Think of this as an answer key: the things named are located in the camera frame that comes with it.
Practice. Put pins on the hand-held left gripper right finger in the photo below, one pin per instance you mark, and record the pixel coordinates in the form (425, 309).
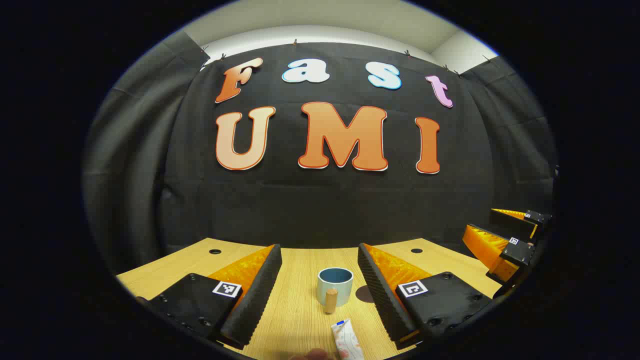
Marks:
(380, 295)

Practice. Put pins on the wooden desktop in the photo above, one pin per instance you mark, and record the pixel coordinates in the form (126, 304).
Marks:
(295, 310)

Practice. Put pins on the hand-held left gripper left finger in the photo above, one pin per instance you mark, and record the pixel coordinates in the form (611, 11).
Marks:
(255, 300)

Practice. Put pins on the round dark brown coaster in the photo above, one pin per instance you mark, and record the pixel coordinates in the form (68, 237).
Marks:
(365, 295)

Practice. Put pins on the white toothpaste tube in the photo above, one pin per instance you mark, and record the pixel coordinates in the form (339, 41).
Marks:
(346, 340)

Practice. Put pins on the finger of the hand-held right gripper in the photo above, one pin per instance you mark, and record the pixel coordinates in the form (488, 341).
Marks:
(515, 222)
(492, 247)

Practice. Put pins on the black backdrop cloth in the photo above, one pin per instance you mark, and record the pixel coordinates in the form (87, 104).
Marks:
(300, 205)

